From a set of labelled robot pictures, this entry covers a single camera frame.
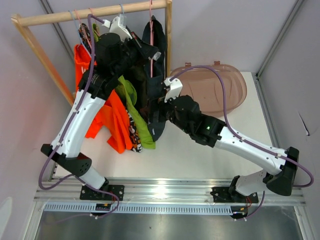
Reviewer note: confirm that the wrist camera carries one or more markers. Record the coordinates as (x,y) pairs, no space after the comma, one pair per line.
(173,88)
(118,26)

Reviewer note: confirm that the white slotted cable duct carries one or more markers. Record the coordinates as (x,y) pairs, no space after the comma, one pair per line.
(135,208)

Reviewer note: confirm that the patterned black orange shorts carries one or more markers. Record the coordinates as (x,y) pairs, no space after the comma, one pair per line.
(133,133)

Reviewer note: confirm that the aluminium mounting rail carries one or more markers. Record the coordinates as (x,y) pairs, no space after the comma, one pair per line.
(143,190)

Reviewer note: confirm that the blue hanger of orange shorts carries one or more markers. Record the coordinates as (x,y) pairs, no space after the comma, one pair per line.
(77,29)

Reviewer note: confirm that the pink plastic basket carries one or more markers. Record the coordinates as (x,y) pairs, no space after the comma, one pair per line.
(205,88)

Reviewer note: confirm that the olive green shorts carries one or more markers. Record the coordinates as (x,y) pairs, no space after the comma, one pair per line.
(138,75)

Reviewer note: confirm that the navy blue shorts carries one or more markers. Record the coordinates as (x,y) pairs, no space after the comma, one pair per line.
(155,89)

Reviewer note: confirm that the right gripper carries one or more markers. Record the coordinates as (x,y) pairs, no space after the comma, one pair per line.
(158,104)

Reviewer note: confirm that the blue wire hanger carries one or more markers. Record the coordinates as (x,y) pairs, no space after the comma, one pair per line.
(122,9)

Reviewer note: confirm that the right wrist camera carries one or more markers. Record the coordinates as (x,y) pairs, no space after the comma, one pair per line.
(173,88)

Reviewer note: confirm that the pink hanger of patterned shorts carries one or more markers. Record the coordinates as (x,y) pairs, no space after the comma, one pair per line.
(84,38)

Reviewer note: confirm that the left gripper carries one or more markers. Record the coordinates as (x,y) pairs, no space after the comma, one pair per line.
(142,48)

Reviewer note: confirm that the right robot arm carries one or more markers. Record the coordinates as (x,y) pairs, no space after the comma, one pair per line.
(278,165)

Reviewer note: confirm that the lime green shorts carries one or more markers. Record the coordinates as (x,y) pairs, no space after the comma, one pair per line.
(137,117)

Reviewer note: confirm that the wooden clothes rack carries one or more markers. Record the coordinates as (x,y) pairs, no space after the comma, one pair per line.
(22,24)

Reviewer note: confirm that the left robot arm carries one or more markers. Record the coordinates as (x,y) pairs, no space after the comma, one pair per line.
(65,149)

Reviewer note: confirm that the pink wire hanger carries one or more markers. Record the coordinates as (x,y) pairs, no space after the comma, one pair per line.
(151,35)

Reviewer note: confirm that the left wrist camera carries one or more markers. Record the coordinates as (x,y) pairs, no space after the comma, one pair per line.
(118,26)

